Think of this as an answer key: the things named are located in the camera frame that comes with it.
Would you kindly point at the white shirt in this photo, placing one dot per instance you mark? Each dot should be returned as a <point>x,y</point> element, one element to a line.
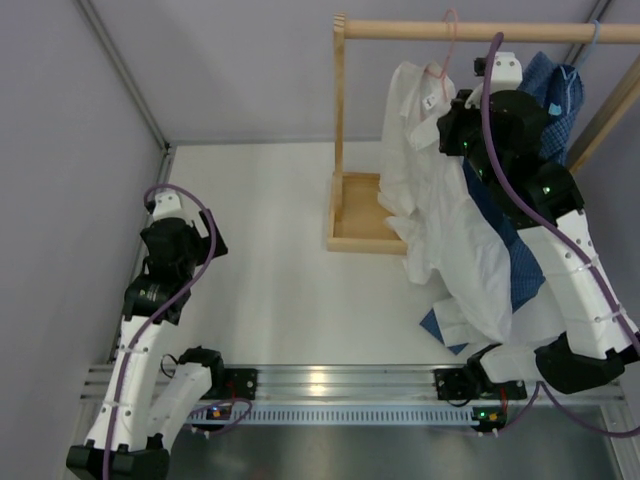
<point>432,211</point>

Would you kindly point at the aluminium corner post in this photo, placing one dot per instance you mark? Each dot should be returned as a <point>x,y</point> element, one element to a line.
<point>99,30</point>

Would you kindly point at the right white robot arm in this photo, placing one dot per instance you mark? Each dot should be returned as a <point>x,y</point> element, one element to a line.
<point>500,136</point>

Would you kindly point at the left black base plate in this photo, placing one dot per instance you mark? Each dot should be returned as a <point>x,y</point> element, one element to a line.
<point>234,383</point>

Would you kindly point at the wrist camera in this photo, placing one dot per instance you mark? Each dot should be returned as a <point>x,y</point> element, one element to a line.
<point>166,205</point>
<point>507,72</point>

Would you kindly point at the blue wire hanger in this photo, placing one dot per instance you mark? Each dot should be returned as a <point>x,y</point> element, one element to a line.
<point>580,65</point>

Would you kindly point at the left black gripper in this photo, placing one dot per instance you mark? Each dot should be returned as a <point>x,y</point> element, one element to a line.
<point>204,244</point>

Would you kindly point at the blue checked shirt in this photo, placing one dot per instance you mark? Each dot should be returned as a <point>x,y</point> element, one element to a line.
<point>550,125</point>

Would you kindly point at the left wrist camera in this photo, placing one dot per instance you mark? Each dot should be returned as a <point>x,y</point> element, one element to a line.
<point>166,205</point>

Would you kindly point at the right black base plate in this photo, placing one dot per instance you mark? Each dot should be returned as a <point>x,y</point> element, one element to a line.
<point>459,386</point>

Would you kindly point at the slotted grey cable duct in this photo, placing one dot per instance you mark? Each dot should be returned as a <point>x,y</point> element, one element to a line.
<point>359,415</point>

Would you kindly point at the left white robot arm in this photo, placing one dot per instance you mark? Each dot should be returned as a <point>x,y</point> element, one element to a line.
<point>133,434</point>

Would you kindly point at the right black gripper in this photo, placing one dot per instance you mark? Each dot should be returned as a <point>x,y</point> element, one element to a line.
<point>450,124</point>

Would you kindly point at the wooden clothes rack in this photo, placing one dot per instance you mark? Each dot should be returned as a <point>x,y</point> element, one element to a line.
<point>355,220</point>

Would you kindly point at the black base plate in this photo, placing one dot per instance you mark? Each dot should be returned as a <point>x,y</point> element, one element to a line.
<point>459,386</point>
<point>234,383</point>

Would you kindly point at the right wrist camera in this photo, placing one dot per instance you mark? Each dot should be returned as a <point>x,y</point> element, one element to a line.
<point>507,72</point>

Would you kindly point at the aluminium mounting rail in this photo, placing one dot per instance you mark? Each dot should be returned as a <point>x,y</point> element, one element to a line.
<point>359,383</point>

